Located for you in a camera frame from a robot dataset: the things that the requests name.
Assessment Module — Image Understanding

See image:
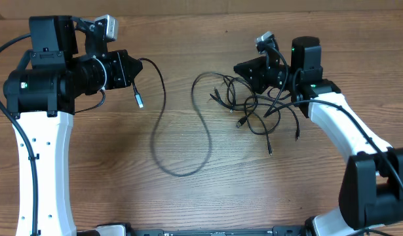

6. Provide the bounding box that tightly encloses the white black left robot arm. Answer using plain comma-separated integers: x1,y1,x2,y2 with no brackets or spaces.
3,15,142,235

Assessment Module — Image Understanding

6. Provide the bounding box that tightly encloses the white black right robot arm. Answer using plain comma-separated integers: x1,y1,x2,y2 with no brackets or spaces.
234,33,403,235

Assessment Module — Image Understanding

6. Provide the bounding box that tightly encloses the black thick USB-C cable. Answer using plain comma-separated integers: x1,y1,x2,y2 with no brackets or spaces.
131,57,251,178

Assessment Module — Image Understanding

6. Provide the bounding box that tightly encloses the black thin USB cable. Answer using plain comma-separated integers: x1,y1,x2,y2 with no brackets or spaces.
209,75,301,156

